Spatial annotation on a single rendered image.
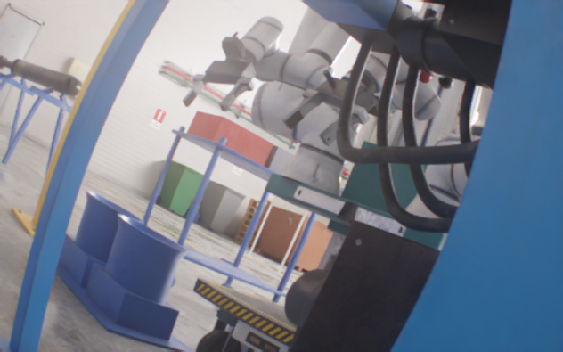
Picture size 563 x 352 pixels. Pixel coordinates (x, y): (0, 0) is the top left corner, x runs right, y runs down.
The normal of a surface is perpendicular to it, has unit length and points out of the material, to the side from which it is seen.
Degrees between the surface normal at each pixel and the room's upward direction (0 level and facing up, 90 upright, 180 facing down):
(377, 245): 90
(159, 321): 90
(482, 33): 90
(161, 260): 90
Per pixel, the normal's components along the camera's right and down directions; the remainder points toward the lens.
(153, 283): 0.57, 0.19
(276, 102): -0.31, -0.04
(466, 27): -0.59, -0.32
